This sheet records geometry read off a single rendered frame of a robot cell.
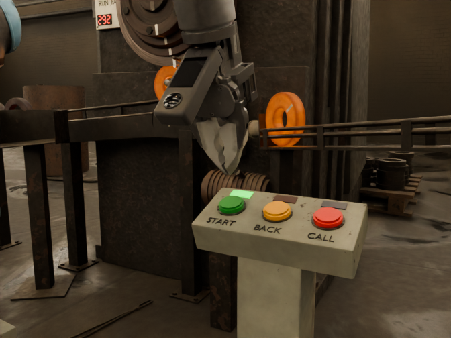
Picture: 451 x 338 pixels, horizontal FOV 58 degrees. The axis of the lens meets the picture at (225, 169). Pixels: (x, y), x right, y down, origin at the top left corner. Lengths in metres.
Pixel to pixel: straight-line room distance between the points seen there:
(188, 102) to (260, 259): 0.25
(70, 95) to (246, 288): 3.81
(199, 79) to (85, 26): 10.13
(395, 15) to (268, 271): 7.03
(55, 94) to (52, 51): 7.15
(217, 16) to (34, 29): 11.44
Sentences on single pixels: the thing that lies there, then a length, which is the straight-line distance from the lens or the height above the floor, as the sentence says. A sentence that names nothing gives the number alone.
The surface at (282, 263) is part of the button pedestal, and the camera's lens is 0.59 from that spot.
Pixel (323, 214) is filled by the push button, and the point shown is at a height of 0.61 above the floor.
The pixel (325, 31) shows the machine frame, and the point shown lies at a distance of 1.55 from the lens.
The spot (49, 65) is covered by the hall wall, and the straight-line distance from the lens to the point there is 11.49.
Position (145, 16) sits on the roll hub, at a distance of 1.52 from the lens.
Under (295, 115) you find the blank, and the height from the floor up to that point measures 0.72.
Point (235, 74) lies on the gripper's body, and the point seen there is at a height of 0.80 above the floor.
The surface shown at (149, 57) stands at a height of 0.92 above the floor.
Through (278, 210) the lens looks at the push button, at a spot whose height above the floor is 0.61.
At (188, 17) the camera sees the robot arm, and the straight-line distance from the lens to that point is 0.53.
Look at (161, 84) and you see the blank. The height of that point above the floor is 0.82.
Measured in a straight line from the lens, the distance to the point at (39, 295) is 1.81.
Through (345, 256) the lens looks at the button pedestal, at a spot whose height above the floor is 0.57.
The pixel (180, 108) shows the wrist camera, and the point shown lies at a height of 0.76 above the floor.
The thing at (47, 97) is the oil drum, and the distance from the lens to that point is 4.28.
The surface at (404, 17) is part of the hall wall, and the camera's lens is 7.48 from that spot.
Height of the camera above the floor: 0.77
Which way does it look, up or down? 10 degrees down
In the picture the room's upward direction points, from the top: straight up
